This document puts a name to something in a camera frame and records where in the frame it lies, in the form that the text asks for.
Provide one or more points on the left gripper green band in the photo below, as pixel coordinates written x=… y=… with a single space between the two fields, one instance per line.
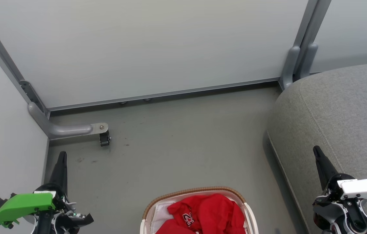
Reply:
x=24 y=204

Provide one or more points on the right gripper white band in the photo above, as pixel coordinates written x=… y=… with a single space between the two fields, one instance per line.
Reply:
x=365 y=188

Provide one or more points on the red jersey with striped trim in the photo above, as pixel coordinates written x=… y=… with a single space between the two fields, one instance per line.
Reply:
x=212 y=211

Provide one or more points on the red shorts with white hem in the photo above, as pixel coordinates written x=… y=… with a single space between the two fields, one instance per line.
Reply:
x=170 y=228

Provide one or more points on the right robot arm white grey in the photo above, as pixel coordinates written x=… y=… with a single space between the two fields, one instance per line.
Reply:
x=359 y=224

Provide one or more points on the grey fabric sofa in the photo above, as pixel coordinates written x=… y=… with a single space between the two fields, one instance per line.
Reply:
x=333 y=113

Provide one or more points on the grey curved partition foot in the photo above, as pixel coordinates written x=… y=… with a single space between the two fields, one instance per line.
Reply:
x=69 y=130

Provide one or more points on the black caster wheel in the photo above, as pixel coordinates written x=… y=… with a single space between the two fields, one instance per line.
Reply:
x=104 y=139

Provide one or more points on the white fabric basket liner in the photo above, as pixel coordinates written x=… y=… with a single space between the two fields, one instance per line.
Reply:
x=162 y=211

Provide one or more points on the white basket with woven rim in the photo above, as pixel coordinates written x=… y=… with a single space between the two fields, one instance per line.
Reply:
x=196 y=190

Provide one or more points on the grey partition post with bracket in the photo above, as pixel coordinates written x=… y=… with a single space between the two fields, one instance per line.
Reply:
x=27 y=89

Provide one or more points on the grey partition bottom rail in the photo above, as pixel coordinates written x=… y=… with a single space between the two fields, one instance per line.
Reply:
x=170 y=93

